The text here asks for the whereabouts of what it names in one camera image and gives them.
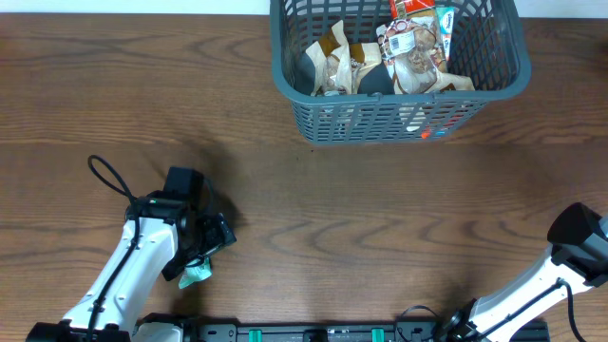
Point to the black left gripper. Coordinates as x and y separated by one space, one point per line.
218 237

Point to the teal white snack packet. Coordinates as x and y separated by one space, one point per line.
196 271

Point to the grey plastic lattice basket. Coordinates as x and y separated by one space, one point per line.
487 46

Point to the beige brown snack bag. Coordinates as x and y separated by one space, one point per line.
413 52

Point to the red San Remo spaghetti pack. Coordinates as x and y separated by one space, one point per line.
403 9

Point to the blue Kleenex tissue pack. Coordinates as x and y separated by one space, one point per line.
446 16

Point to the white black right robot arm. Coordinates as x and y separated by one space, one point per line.
574 262

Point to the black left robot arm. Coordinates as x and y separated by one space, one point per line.
169 233

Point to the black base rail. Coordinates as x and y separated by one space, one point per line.
332 332

